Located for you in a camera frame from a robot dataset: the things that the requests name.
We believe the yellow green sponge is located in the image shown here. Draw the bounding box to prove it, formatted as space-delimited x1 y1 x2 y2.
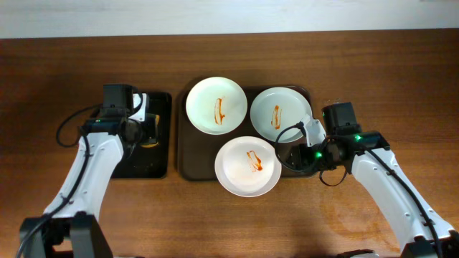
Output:
140 113 160 148

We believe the white plate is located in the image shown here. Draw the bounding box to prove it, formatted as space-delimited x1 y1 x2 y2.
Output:
185 77 248 135
250 87 313 142
214 136 282 197

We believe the white plate bottom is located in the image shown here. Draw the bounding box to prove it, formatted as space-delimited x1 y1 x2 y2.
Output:
214 136 282 197

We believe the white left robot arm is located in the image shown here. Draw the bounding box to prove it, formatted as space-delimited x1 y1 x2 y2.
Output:
16 84 158 257

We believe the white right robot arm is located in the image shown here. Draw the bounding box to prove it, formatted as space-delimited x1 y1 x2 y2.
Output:
282 102 458 257

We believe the black plastic tray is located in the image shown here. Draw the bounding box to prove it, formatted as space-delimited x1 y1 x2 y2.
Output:
112 92 172 179

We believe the brown serving tray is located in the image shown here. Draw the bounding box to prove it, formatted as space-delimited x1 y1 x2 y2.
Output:
176 85 320 182

